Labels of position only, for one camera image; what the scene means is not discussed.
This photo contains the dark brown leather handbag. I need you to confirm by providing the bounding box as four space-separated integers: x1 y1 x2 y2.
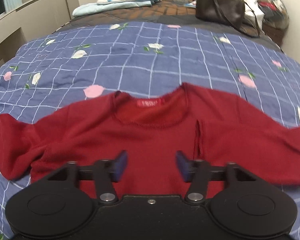
196 0 261 38

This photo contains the clear plastic bag of clothes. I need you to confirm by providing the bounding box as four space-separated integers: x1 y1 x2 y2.
257 0 289 30

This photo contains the brown dark bed sheet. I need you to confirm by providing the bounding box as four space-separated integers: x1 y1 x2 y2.
56 0 282 52

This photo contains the red knit sweater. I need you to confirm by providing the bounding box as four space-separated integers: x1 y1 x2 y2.
0 83 300 195

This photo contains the beige built-in window cabinet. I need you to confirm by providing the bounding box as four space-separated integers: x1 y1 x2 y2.
0 0 71 67

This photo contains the blue floral plaid quilt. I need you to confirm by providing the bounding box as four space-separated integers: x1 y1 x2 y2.
0 21 300 240

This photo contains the light blue folded blanket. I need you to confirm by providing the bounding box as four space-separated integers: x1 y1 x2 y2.
72 1 152 17

